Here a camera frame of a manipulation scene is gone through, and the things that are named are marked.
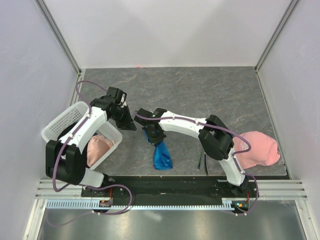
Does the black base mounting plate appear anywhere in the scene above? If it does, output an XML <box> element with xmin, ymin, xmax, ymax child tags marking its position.
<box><xmin>81</xmin><ymin>176</ymin><xmax>258</xmax><ymax>207</ymax></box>

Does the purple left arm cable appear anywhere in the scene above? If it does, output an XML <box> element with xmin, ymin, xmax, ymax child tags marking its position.
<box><xmin>52</xmin><ymin>80</ymin><xmax>133</xmax><ymax>193</ymax></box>

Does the right aluminium frame post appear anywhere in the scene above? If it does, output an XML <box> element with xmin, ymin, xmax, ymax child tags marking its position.
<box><xmin>254</xmin><ymin>0</ymin><xmax>300</xmax><ymax>73</ymax></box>

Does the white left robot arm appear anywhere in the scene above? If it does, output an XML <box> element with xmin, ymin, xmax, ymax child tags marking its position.
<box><xmin>41</xmin><ymin>95</ymin><xmax>136</xmax><ymax>197</ymax></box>

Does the light blue cable duct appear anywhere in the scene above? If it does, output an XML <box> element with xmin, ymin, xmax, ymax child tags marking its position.
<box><xmin>46</xmin><ymin>198</ymin><xmax>239</xmax><ymax>211</ymax></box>

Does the aluminium frame post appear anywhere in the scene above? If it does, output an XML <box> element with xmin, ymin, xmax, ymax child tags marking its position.
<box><xmin>34</xmin><ymin>0</ymin><xmax>82</xmax><ymax>75</ymax></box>
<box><xmin>254</xmin><ymin>0</ymin><xmax>300</xmax><ymax>73</ymax></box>

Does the pink baseball cap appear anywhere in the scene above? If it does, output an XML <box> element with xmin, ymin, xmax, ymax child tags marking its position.
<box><xmin>235</xmin><ymin>131</ymin><xmax>281</xmax><ymax>169</ymax></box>

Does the silver table knife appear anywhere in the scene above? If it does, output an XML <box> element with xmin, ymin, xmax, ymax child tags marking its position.
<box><xmin>204</xmin><ymin>153</ymin><xmax>210</xmax><ymax>176</ymax></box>

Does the white plastic perforated basket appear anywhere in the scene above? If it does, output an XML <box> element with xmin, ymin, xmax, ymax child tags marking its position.
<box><xmin>41</xmin><ymin>101</ymin><xmax>123</xmax><ymax>170</ymax></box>

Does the iridescent rainbow fork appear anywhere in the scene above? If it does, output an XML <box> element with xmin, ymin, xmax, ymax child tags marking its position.
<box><xmin>197</xmin><ymin>148</ymin><xmax>204</xmax><ymax>171</ymax></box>

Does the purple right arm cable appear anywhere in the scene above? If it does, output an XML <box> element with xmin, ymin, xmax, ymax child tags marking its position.
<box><xmin>134</xmin><ymin>113</ymin><xmax>260</xmax><ymax>216</ymax></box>

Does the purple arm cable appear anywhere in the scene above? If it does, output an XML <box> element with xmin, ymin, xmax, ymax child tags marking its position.
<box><xmin>134</xmin><ymin>113</ymin><xmax>260</xmax><ymax>216</ymax></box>
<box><xmin>52</xmin><ymin>80</ymin><xmax>133</xmax><ymax>193</ymax></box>

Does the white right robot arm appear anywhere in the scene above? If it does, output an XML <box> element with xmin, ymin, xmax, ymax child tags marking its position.
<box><xmin>134</xmin><ymin>108</ymin><xmax>249</xmax><ymax>197</ymax></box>

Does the blue cloth napkin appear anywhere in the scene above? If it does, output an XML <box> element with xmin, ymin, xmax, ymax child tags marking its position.
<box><xmin>142</xmin><ymin>127</ymin><xmax>173</xmax><ymax>170</ymax></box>

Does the pink cap in basket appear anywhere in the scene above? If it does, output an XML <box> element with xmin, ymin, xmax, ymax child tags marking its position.
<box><xmin>87</xmin><ymin>134</ymin><xmax>115</xmax><ymax>168</ymax></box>

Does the left aluminium frame post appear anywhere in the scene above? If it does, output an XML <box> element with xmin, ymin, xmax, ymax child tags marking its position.
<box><xmin>34</xmin><ymin>0</ymin><xmax>82</xmax><ymax>75</ymax></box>

